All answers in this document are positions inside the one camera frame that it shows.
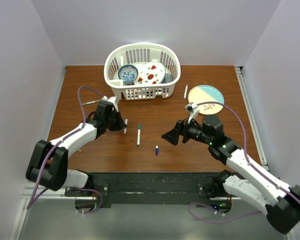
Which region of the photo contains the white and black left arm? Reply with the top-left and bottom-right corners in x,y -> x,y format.
25,100 -> 127,196

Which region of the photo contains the grey cup in basket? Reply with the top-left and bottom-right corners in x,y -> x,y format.
162,73 -> 174,84

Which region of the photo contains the cream and blue plate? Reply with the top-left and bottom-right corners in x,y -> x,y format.
187,85 -> 225,115

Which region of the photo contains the white pen with teal tip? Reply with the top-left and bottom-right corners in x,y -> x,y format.
136,128 -> 141,147

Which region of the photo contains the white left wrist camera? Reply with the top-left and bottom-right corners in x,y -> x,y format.
101,96 -> 119,112

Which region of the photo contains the watermelon pattern plate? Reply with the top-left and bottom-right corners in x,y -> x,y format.
134,61 -> 166,86

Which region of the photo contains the white plastic dish basket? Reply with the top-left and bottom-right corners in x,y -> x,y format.
103,42 -> 181,100

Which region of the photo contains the grey green pen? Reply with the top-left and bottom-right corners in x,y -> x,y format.
82,99 -> 101,106

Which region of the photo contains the white pen with blue end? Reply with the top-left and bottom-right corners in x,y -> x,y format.
183,84 -> 188,100

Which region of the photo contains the blue and white pen cap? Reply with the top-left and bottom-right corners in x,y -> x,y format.
155,145 -> 159,156

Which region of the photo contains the aluminium frame rail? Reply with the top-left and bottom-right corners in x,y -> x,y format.
234,66 -> 287,201

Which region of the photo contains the white pen with dark-blue tip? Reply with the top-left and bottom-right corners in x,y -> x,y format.
123,118 -> 128,134

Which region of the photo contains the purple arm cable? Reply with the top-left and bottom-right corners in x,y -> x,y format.
188,101 -> 300,223
26,86 -> 108,214

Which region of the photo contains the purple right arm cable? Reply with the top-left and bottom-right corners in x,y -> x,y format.
188,101 -> 300,223

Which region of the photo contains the blue patterned bowl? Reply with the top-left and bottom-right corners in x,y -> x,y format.
117,64 -> 139,84

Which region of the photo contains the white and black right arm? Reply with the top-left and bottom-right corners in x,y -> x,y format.
161,115 -> 300,235

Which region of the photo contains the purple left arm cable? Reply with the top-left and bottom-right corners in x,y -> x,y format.
26,86 -> 108,214

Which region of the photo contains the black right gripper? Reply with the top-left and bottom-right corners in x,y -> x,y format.
161,114 -> 212,146

